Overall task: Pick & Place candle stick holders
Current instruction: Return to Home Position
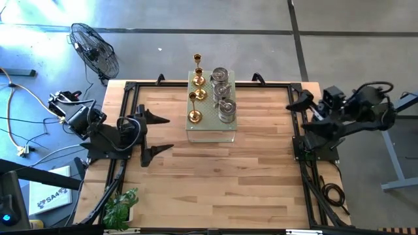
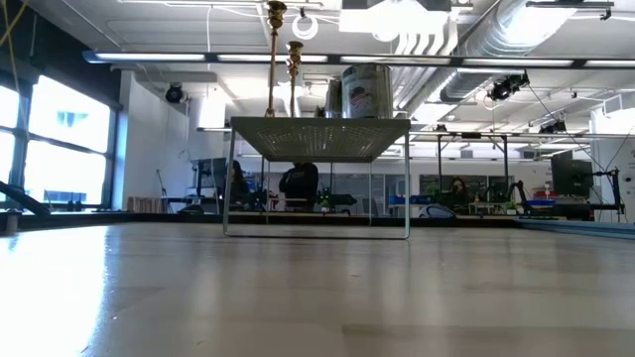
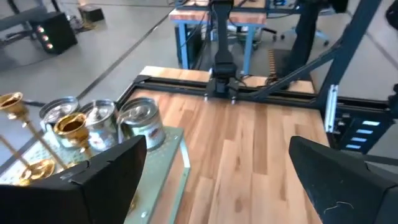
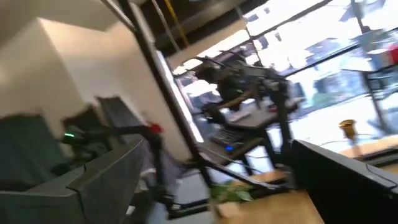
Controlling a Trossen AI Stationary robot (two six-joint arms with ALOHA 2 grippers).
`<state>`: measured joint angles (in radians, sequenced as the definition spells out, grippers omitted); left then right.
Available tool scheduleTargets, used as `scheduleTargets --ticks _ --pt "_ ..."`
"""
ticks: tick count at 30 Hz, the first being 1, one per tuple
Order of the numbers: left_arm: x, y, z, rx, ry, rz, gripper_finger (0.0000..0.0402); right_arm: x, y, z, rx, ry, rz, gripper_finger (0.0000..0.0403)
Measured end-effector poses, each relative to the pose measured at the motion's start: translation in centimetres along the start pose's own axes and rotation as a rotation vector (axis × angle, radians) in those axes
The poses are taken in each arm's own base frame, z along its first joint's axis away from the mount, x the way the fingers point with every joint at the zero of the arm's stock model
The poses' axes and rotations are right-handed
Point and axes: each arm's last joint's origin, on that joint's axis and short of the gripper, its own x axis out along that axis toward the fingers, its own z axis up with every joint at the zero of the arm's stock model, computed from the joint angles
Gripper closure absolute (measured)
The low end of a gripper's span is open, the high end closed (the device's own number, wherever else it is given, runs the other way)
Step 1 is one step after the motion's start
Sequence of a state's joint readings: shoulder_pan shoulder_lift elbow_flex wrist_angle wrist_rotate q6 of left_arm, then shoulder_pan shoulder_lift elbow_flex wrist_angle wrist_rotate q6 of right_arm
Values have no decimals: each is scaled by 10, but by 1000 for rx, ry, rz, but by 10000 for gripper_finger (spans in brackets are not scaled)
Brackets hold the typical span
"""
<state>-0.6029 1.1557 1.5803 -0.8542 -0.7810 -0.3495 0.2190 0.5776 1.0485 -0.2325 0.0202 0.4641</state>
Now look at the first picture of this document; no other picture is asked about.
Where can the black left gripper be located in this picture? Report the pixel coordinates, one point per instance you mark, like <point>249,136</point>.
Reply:
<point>132,134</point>

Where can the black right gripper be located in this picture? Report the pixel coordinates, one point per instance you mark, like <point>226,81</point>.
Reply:
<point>330,112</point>

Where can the brass candlestick holder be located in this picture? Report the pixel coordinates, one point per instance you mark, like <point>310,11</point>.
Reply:
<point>198,80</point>
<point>200,94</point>
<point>194,115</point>

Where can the candle tin with cake label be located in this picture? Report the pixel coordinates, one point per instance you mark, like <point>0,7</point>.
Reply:
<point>227,111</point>

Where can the candle tin with flower label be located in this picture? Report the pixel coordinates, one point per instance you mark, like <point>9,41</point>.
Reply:
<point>222,92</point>

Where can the silver candle tin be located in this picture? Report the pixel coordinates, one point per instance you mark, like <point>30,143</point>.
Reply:
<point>219,75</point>

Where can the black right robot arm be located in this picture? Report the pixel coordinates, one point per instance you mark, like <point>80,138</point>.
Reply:
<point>369,104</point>

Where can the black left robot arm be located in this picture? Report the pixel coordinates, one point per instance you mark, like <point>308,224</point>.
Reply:
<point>104,140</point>

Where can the green perforated metal shelf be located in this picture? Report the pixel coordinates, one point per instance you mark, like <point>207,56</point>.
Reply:
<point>210,127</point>

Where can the potted green plant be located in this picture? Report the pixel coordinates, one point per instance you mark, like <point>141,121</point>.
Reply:
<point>119,209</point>

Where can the black floor fan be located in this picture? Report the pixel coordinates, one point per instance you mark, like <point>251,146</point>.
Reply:
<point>93,53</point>

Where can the white printed box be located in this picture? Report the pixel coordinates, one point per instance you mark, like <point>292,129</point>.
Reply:
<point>49,196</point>

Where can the black equipment stand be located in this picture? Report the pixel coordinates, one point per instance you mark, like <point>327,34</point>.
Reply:
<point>39,174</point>

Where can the black floor bar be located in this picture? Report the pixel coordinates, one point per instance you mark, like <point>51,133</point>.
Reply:
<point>19,72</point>

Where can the black aluminium table frame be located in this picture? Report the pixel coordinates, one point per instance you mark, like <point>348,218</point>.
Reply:
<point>277,85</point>

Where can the black frame bracket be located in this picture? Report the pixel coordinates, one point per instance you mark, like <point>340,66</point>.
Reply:
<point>160,78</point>
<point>259,78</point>

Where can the grey-blue desk frame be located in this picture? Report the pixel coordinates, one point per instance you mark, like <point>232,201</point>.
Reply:
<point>392,156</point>

